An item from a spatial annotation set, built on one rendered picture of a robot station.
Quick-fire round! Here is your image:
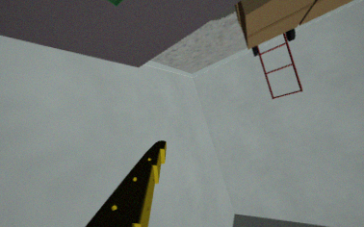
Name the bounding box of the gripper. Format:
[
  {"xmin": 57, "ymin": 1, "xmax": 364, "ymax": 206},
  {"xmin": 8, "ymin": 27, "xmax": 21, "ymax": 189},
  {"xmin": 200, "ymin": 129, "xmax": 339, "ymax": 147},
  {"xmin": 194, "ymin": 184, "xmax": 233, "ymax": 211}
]
[{"xmin": 86, "ymin": 140, "xmax": 167, "ymax": 227}]

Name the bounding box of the green rack of bins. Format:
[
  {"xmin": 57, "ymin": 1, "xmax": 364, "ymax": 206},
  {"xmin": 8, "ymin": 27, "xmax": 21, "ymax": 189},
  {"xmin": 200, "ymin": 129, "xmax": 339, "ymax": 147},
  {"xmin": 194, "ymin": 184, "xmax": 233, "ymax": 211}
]
[{"xmin": 108, "ymin": 0, "xmax": 123, "ymax": 6}]

